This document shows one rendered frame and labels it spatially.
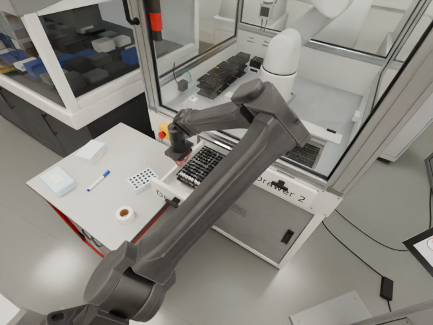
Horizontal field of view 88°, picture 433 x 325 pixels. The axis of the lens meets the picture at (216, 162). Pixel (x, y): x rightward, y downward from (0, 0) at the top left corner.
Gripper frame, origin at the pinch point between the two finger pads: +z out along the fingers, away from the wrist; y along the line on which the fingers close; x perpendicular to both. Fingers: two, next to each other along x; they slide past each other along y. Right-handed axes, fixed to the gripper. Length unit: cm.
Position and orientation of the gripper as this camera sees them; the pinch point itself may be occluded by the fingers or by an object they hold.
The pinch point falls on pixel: (182, 162)
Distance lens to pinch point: 93.0
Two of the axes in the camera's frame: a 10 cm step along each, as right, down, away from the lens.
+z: -0.1, 6.4, 7.7
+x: -8.2, -4.4, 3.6
